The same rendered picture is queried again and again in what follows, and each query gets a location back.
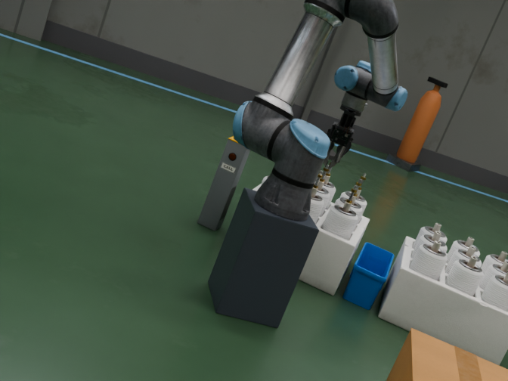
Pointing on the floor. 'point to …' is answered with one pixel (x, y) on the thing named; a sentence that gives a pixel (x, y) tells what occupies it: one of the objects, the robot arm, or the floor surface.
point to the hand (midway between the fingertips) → (328, 163)
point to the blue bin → (368, 275)
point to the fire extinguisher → (418, 128)
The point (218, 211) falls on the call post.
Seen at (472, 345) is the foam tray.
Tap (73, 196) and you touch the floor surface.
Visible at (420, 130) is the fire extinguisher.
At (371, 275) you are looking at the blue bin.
